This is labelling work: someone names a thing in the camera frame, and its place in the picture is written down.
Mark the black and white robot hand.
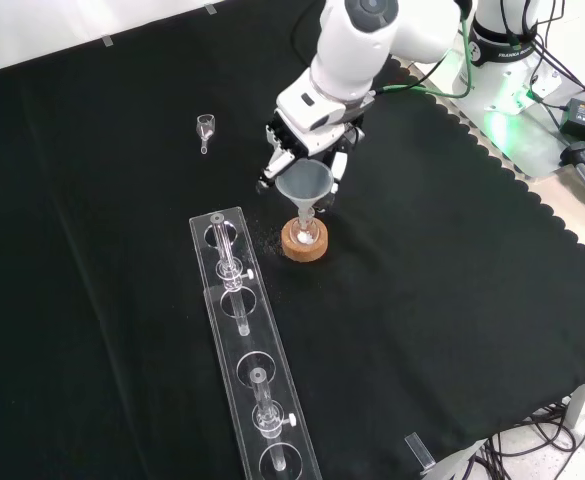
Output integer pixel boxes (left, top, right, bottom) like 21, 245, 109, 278
256, 69, 375, 211

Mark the translucent plastic funnel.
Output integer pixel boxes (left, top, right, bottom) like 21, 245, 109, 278
274, 160, 333, 231

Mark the clear glass weighing funnel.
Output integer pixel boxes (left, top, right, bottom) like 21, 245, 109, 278
195, 113, 218, 155

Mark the small glass round-bottom flask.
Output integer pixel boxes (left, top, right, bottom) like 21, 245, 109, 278
291, 209, 321, 246

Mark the clear acrylic funnel stand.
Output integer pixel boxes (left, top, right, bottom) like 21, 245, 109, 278
188, 204, 323, 480

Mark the black bench cloth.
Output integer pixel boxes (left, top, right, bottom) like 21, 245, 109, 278
0, 0, 585, 480

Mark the green cable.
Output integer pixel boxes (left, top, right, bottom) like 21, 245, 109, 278
369, 4, 476, 99

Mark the brown cork ring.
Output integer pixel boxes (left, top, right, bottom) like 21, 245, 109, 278
280, 217, 329, 263

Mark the grey metal base plate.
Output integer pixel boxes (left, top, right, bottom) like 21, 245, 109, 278
411, 49, 581, 182

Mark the black cable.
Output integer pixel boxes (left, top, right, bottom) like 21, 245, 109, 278
521, 0, 585, 109
471, 399, 585, 480

